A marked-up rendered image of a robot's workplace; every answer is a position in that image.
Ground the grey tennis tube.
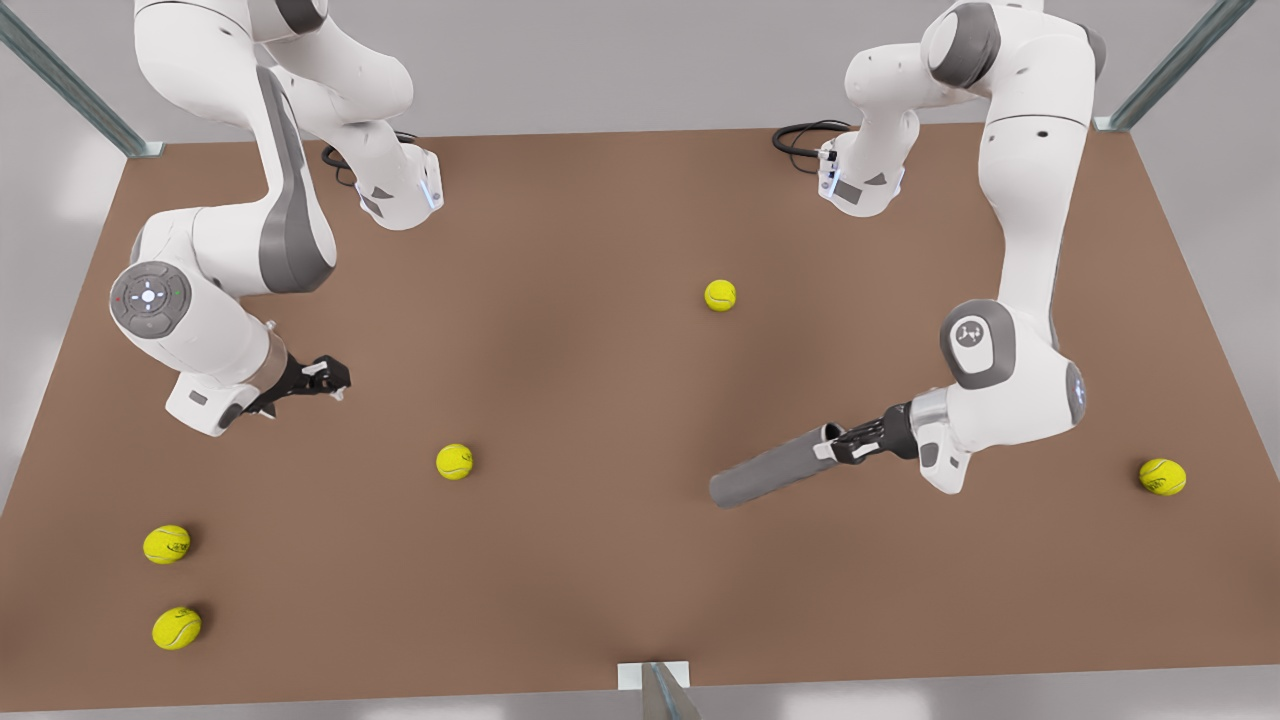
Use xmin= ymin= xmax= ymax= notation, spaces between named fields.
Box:
xmin=708 ymin=425 xmax=847 ymax=510

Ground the black cable loop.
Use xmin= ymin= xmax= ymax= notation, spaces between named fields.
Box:
xmin=321 ymin=130 xmax=421 ymax=189
xmin=772 ymin=120 xmax=854 ymax=176

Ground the silver frame post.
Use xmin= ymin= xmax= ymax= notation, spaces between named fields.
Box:
xmin=1094 ymin=0 xmax=1257 ymax=133
xmin=0 ymin=5 xmax=164 ymax=159
xmin=617 ymin=660 xmax=703 ymax=720

